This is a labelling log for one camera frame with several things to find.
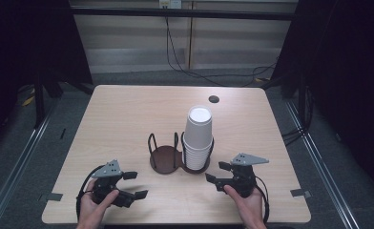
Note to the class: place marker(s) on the small black floor tape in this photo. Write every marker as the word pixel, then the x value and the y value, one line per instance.
pixel 63 133

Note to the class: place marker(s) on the stack of white paper cups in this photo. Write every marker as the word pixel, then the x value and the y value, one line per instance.
pixel 198 136

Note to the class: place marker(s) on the grey floor rail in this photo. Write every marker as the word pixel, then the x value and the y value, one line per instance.
pixel 322 165
pixel 16 171

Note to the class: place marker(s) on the black horizontal bar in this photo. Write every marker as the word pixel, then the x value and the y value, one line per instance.
pixel 175 13

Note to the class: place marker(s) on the yellow floor tape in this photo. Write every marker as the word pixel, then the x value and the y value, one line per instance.
pixel 28 101

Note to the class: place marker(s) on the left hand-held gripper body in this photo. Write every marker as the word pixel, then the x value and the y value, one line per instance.
pixel 107 171

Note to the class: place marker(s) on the black curtain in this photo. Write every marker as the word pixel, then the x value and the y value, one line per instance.
pixel 23 47
pixel 350 79

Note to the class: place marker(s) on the grey tape strip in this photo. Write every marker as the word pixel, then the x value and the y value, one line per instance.
pixel 53 197
pixel 300 192

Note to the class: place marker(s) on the dark brown double cup holder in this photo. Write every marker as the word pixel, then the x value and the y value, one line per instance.
pixel 164 159

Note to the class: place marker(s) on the person's right hand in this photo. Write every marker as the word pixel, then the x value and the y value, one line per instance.
pixel 250 210

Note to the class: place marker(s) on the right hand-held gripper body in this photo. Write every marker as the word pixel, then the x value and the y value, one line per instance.
pixel 245 178

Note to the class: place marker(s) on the person's left hand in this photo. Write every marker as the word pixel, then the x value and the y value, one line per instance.
pixel 89 211

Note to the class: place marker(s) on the black metal stand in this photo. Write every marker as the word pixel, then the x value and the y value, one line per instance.
pixel 302 101
pixel 39 105

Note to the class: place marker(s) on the white wall power outlet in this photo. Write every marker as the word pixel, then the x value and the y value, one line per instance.
pixel 170 4

